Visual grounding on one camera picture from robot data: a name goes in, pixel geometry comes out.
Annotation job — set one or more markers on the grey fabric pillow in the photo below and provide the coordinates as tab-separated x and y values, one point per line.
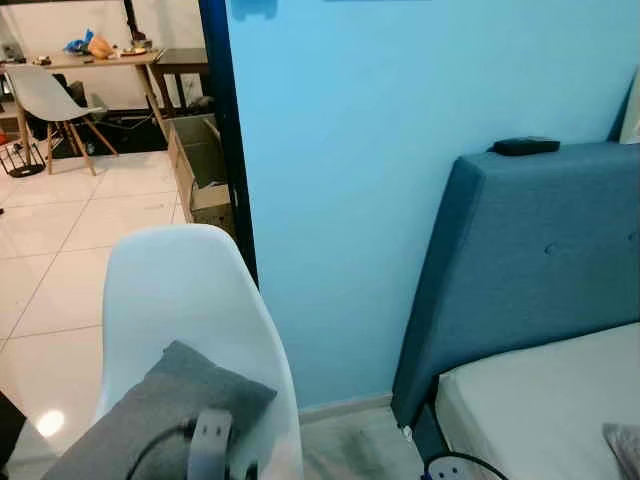
626	452
160	395

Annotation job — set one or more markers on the open cardboard box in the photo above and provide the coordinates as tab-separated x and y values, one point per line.
205	195

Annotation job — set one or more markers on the white chair with wooden legs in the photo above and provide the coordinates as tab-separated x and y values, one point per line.
45	98

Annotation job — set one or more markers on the orange plastic bag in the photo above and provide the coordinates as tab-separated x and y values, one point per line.
100	47

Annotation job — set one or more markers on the white mattress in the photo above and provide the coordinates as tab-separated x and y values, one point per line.
550	400

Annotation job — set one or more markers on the small metal bowl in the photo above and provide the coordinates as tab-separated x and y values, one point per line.
137	47

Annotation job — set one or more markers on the dark brown side table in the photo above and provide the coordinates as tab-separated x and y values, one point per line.
185	58

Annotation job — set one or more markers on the white plastic shell chair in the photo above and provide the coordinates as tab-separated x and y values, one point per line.
180	290

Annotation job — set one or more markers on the blue plastic bag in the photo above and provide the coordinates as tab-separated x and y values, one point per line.
78	43

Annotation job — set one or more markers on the black remote control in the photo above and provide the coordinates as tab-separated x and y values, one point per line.
525	147

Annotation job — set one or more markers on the light wooden desk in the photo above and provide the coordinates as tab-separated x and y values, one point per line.
80	61

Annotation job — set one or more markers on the blue upholstered headboard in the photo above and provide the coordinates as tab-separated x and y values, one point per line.
530	250

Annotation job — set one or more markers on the dark blue door frame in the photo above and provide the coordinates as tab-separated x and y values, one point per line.
225	120

